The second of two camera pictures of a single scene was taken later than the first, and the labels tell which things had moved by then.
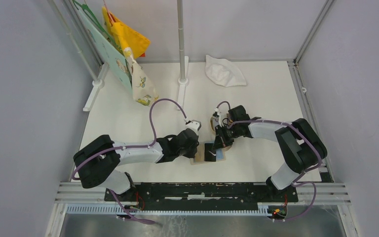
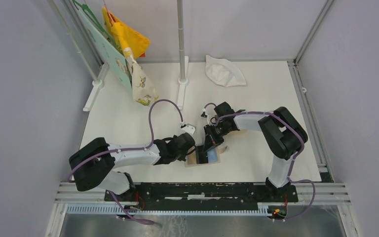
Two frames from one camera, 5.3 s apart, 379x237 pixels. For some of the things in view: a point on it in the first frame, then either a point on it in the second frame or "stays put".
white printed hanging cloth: x=144 y=92 stays put
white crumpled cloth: x=223 y=72 stays put
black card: x=209 y=154 → x=201 y=155
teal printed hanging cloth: x=114 y=59 stays put
